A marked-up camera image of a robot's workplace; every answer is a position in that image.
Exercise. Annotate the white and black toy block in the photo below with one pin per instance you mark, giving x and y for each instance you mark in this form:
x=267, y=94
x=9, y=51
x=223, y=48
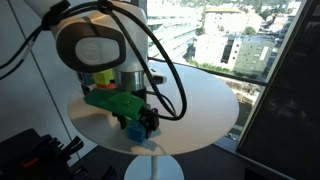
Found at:
x=87, y=89

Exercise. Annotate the white apartment building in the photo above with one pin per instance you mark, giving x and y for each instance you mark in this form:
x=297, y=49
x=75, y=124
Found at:
x=220, y=40

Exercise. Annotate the grey green apartment building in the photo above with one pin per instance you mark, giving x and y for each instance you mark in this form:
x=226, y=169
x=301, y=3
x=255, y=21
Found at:
x=253, y=55

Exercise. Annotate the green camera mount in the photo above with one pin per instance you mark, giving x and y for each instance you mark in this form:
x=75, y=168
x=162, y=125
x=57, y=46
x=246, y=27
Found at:
x=115, y=102

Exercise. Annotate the black equipment pile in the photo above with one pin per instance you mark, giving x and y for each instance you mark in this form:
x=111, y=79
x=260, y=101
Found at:
x=30, y=150

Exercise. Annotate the black panel screen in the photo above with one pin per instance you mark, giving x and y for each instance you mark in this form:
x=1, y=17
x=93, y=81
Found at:
x=293, y=110

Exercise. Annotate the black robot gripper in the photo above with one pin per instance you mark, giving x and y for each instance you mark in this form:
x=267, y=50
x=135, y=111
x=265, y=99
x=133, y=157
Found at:
x=150, y=118

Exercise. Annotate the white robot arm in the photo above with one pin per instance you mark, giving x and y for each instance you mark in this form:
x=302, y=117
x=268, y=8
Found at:
x=90, y=40

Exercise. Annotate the dark window frame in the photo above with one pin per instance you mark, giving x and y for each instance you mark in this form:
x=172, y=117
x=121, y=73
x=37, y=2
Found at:
x=233, y=76

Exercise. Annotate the white table pedestal base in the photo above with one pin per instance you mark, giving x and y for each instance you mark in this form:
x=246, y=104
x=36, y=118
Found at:
x=153, y=168

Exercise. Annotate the blue toy block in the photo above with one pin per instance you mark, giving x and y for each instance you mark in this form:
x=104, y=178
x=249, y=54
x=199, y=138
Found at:
x=136, y=133

